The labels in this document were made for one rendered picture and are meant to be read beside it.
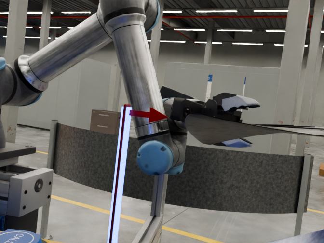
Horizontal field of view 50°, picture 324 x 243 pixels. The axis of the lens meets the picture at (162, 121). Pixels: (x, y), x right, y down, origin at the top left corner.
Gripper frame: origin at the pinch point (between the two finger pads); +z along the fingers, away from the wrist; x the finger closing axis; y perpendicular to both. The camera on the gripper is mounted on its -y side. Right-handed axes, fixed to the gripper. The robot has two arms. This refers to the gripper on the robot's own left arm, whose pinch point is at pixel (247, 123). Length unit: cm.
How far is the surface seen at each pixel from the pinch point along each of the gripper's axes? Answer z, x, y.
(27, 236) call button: 19.5, 13.9, -37.6
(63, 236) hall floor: -236, 114, 41
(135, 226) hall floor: -245, 107, 111
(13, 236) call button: 19.3, 14.0, -38.6
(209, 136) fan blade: 2.1, 3.7, -9.2
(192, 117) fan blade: 12.8, 1.7, -20.3
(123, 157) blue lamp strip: 1.2, 9.2, -22.9
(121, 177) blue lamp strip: 1.4, 12.0, -22.8
